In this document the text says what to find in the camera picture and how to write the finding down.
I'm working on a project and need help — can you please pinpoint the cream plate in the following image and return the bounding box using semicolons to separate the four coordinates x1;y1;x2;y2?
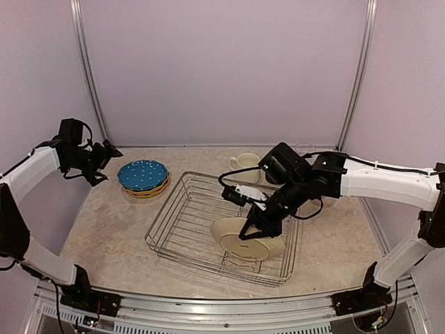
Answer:
210;217;285;262

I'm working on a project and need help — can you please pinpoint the white blue-rimmed bowl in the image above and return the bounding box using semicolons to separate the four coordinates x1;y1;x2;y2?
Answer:
297;199;324;220

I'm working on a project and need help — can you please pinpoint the right frame post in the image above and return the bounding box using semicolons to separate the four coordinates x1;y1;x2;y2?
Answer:
336;0;378;152

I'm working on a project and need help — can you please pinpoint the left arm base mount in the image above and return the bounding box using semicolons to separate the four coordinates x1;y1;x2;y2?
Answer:
60;264;122;317

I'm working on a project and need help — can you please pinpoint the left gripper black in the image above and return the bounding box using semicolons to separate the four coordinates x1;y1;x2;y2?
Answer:
65;138;122;186

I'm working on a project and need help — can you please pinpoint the tall clear glass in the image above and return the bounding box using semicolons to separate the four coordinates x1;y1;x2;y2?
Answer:
295;142;315;156

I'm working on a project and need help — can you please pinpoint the wire dish rack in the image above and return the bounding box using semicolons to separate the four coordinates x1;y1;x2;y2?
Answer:
145;171;298;287

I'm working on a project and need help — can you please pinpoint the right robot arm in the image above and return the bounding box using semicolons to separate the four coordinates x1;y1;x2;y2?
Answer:
238;143;444;309

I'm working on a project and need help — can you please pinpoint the left frame post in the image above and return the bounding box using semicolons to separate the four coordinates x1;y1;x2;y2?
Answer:
70;0;112;142

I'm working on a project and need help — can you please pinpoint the dark blue mug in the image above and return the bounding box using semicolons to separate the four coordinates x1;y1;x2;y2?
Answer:
266;171;288;185

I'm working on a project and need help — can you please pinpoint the yellow oval dish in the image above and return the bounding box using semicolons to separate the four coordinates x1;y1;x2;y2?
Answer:
124;175;170;197
124;180;170;199

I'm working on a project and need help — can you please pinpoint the blue oval dish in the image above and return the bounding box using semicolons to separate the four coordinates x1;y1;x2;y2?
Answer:
117;160;168;191

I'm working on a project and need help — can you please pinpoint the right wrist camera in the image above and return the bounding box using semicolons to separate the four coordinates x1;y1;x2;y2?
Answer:
222;184;267;211

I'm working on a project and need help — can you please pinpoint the white ribbed mug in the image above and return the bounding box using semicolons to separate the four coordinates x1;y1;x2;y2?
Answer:
228;152;261;184

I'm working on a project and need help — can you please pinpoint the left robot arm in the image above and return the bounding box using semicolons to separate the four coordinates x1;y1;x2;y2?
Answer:
1;118;122;310

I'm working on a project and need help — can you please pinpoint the right camera cable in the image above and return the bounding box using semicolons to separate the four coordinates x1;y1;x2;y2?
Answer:
218;166;261;189

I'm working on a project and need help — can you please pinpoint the frame post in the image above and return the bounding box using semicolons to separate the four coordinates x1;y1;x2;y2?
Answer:
336;0;378;152
70;0;112;142

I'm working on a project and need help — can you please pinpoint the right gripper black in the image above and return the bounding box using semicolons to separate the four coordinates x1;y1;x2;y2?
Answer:
239;175;309;239

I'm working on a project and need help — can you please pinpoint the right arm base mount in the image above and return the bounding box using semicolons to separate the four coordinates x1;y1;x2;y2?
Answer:
331;262;393;316

